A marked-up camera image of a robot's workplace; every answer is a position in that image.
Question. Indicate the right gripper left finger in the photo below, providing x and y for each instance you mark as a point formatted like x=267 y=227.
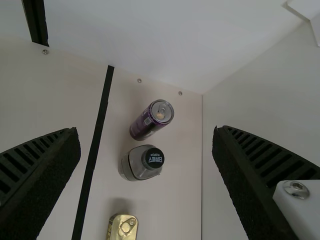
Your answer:
x=32 y=180

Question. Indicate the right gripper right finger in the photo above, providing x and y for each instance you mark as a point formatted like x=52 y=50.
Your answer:
x=255 y=175

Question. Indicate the purple can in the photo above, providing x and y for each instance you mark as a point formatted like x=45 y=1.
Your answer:
x=147 y=122

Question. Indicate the gold rectangular tin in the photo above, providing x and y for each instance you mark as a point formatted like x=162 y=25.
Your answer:
x=122 y=227

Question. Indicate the dark coffee bottle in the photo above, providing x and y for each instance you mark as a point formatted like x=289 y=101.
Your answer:
x=140 y=165

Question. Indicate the black strip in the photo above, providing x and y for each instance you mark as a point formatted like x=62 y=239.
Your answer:
x=96 y=140

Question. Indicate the black post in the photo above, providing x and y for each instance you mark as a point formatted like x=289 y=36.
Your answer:
x=36 y=20

